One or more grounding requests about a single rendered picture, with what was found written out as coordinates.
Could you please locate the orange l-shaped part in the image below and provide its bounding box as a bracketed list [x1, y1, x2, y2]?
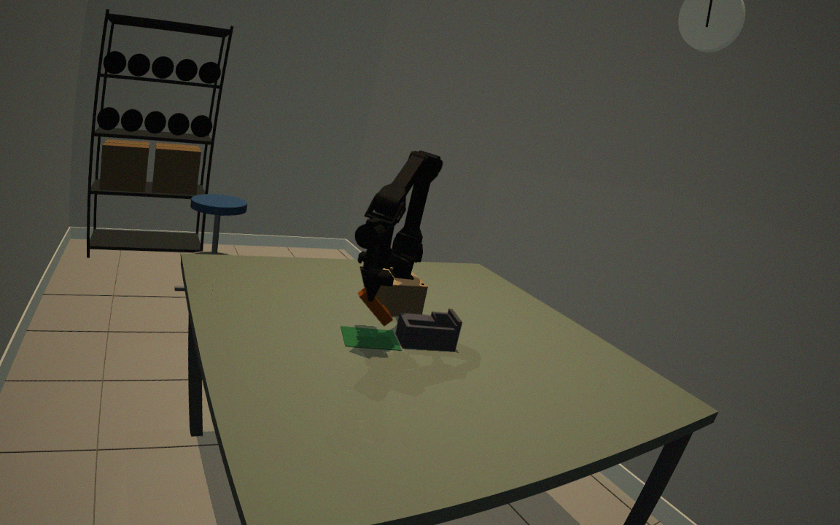
[358, 288, 393, 326]

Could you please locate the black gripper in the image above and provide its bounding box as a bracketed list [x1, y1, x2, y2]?
[358, 244, 394, 302]

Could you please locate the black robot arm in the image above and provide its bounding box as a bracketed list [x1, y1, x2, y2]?
[355, 150, 443, 280]

